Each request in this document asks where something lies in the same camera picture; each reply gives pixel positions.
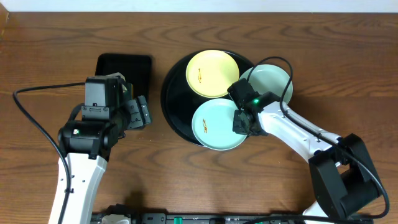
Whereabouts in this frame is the light blue plate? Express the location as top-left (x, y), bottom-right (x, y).
top-left (192, 98), bottom-right (246, 151)

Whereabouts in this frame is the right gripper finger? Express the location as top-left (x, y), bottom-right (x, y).
top-left (238, 110), bottom-right (251, 135)
top-left (233, 110), bottom-right (241, 134)

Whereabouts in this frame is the black round tray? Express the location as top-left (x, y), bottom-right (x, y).
top-left (160, 49), bottom-right (257, 147)

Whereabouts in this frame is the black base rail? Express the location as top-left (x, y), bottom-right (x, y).
top-left (90, 203), bottom-right (315, 224)

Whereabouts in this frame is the pale green plate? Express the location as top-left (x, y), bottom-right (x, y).
top-left (239, 64), bottom-right (289, 97)

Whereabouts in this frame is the black rectangular tray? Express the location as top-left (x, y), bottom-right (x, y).
top-left (95, 53), bottom-right (152, 101)

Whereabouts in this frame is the yellow green sponge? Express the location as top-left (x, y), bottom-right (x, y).
top-left (124, 82), bottom-right (134, 100)

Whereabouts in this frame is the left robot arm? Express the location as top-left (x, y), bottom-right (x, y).
top-left (49, 73), bottom-right (152, 223)

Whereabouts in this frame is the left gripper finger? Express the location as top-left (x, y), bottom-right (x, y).
top-left (137, 95), bottom-right (152, 125)
top-left (128, 100), bottom-right (144, 129)

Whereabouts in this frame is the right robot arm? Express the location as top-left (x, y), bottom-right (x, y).
top-left (229, 90), bottom-right (389, 223)

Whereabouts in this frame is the yellow plate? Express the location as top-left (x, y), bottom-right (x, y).
top-left (185, 50), bottom-right (239, 98)

